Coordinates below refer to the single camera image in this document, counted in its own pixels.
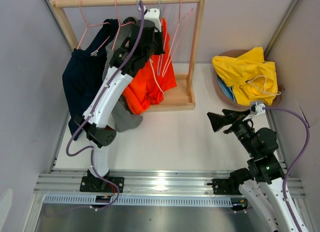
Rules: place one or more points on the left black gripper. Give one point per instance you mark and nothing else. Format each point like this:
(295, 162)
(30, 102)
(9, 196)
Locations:
(159, 35)

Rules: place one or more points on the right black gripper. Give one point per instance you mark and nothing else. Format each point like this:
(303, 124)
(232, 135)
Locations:
(235, 118)

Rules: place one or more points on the light blue shorts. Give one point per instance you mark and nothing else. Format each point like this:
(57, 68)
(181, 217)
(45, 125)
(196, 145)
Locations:
(227, 91)

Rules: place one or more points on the pink hanger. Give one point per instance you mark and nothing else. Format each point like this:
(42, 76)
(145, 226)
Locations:
(118, 23)
(175, 40)
(87, 26)

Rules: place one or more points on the orange shorts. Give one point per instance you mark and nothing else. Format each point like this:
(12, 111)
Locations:
(148, 86)

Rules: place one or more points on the yellow shorts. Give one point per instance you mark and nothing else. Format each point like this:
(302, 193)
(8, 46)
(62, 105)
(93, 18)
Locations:
(249, 75)

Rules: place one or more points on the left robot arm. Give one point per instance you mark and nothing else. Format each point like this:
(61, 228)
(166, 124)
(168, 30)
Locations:
(145, 40)

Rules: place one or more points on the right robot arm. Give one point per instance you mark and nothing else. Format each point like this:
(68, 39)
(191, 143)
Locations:
(263, 182)

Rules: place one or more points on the navy blue shorts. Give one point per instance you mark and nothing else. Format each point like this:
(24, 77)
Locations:
(82, 77)

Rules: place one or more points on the grey shorts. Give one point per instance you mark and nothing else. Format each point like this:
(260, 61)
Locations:
(123, 117)

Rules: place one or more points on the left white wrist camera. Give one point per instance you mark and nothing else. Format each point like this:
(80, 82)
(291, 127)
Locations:
(153, 14)

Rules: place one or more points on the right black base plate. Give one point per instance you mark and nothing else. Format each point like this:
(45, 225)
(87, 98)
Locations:
(222, 186)

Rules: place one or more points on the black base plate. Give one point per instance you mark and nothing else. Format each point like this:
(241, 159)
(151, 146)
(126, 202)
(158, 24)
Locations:
(222, 186)
(92, 184)

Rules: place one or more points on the aluminium mounting rail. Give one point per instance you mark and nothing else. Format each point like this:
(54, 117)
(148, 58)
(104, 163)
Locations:
(175, 183)

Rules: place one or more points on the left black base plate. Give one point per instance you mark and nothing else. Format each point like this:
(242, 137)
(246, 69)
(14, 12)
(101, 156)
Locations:
(92, 184)

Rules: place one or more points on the slotted grey cable duct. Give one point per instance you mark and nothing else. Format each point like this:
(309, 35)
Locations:
(208, 201)

